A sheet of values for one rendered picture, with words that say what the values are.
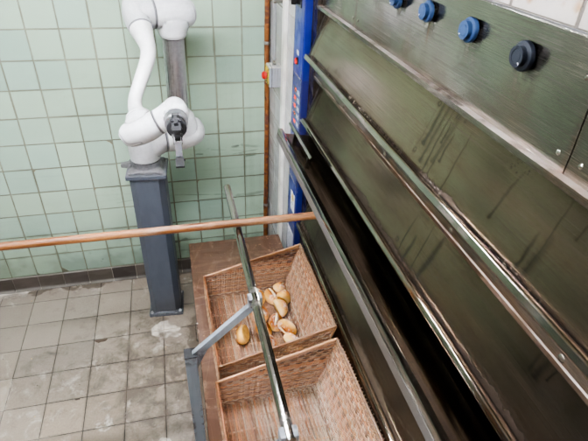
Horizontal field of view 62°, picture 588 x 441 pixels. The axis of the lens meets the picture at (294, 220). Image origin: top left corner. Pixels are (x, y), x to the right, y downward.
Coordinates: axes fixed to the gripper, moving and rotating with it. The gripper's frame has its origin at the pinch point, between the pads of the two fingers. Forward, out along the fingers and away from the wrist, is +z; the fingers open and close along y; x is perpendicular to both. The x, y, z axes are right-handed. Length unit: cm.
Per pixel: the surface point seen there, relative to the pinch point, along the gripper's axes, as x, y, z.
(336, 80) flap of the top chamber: -53, -24, 8
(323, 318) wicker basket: -51, 69, 23
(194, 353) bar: 1, 53, 46
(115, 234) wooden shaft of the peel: 24.9, 29.0, 7.1
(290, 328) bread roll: -40, 84, 13
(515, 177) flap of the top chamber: -58, -35, 95
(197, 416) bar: 3, 86, 47
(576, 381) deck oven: -56, -15, 123
